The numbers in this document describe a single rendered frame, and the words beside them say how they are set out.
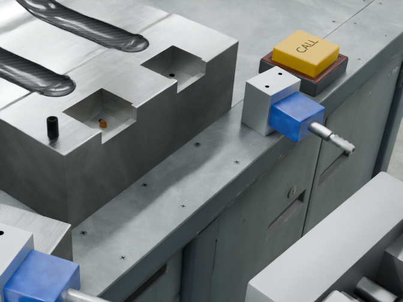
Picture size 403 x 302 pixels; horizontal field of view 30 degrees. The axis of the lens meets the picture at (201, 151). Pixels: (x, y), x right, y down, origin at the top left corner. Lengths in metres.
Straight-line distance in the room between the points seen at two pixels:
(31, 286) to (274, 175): 0.55
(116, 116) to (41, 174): 0.10
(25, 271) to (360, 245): 0.26
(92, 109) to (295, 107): 0.22
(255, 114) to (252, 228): 0.28
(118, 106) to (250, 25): 0.36
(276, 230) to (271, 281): 0.75
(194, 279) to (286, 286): 0.54
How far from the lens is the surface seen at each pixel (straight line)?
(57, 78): 0.74
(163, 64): 0.79
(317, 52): 0.91
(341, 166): 1.30
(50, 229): 0.62
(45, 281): 0.56
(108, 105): 0.72
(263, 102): 0.80
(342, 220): 0.44
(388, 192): 0.47
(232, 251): 1.03
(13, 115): 0.68
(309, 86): 0.89
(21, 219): 0.63
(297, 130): 0.79
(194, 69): 0.78
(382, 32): 1.06
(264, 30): 1.02
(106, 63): 0.75
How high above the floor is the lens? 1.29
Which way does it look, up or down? 38 degrees down
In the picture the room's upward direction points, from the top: 5 degrees clockwise
